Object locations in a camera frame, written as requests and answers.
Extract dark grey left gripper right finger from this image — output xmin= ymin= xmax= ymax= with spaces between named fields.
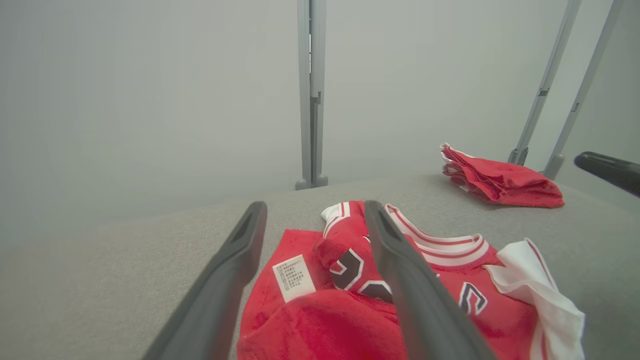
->
xmin=363 ymin=199 xmax=496 ymax=360

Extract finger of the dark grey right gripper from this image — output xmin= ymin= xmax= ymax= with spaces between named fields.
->
xmin=573 ymin=151 xmax=640 ymax=199

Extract grey slanted metal post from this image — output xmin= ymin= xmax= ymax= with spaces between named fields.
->
xmin=542 ymin=0 xmax=627 ymax=181
xmin=508 ymin=0 xmax=584 ymax=167

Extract red shorts with white stripe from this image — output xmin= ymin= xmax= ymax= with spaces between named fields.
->
xmin=439 ymin=142 xmax=566 ymax=209

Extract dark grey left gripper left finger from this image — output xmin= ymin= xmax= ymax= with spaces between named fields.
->
xmin=142 ymin=200 xmax=269 ymax=360

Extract grey metal post with feet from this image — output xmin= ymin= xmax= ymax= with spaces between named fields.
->
xmin=294 ymin=0 xmax=330 ymax=191

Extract red basketball jersey white trim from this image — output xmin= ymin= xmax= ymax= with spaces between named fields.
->
xmin=236 ymin=200 xmax=587 ymax=360

